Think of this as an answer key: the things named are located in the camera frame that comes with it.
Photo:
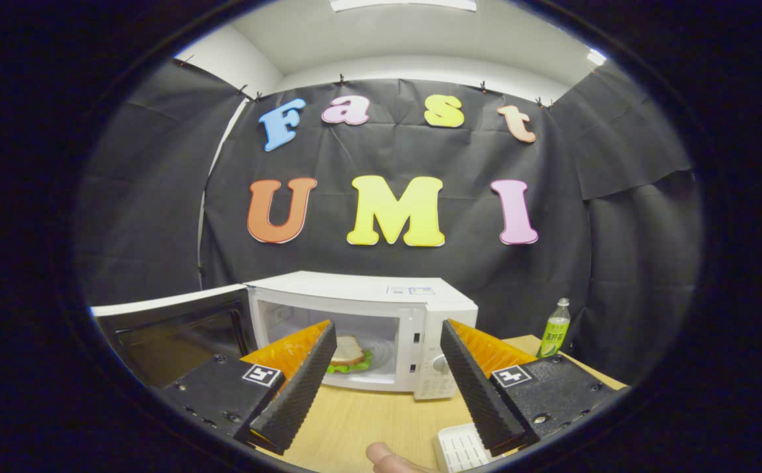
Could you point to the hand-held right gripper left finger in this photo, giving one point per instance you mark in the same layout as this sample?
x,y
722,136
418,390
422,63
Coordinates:
x,y
299,394

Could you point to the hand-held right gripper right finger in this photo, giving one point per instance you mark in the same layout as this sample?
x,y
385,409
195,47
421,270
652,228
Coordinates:
x,y
479,394

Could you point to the green lettuce leaf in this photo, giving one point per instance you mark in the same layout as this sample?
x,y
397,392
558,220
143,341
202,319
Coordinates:
x,y
361,363

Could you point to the white microwave oven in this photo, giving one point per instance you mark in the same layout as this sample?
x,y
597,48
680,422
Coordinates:
x,y
355,289

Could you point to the white rectangular tray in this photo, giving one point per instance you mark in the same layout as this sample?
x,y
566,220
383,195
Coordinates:
x,y
456,450

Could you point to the green drink bottle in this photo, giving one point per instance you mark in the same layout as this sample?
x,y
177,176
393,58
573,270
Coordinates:
x,y
555,335

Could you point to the small ceiling light panel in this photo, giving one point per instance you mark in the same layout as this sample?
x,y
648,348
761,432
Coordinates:
x,y
596,57

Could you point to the long ceiling light panel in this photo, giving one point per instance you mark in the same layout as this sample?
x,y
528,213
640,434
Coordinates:
x,y
401,4

